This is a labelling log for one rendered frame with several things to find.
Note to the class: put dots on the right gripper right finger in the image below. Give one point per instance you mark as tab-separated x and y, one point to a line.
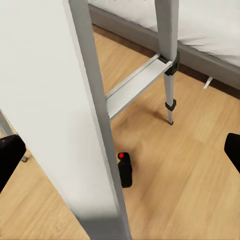
232	149

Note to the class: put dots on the camera tripod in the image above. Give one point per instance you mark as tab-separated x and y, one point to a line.
51	91

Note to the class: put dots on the digital camera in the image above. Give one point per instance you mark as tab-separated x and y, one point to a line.
125	169

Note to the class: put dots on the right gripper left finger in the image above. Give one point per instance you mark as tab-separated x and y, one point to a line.
12	150

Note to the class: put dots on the bed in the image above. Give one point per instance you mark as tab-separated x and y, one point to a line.
208	32

